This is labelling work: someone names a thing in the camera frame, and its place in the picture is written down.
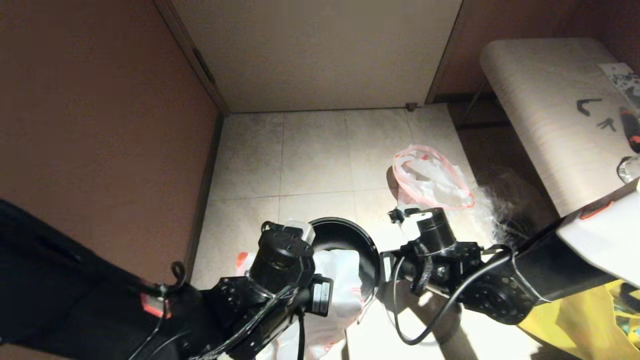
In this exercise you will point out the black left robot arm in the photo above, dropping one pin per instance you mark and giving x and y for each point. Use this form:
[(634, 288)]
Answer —
[(75, 300)]

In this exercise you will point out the black round trash bin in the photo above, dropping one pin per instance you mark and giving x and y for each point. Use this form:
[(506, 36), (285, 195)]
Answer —
[(350, 235)]

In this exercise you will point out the white patterned paper sheet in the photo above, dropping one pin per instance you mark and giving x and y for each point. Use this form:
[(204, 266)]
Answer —
[(622, 76)]

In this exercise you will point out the yellow plastic bag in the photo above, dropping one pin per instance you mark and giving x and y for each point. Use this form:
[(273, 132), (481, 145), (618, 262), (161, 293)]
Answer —
[(580, 325)]

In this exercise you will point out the white door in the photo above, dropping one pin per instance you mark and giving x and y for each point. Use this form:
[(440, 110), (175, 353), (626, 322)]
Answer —
[(320, 50)]

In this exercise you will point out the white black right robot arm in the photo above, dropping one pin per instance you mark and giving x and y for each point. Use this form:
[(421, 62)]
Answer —
[(575, 250)]

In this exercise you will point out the black and red tool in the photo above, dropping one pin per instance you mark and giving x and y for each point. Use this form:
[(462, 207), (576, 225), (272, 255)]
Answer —
[(633, 132)]

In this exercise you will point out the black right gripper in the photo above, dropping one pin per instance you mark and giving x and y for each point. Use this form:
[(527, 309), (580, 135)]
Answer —
[(440, 265)]

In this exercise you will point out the new white red-edged trash bag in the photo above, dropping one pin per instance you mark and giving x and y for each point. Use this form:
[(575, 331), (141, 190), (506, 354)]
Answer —
[(340, 280)]

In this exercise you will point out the green patterned packet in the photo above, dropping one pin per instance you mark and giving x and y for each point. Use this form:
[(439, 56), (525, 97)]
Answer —
[(627, 307)]

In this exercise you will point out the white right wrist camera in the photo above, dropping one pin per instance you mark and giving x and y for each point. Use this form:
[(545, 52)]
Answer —
[(410, 212)]

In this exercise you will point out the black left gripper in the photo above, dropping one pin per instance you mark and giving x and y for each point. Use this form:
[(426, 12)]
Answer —
[(280, 270)]

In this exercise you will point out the small metal door stop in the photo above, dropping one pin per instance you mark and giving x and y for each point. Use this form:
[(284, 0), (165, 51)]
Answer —
[(411, 106)]

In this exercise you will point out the clear glass cup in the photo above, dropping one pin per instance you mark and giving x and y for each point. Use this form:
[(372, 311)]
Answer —
[(630, 169)]

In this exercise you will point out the light wood table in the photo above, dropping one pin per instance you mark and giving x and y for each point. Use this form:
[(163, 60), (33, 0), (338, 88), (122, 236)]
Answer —
[(540, 110)]

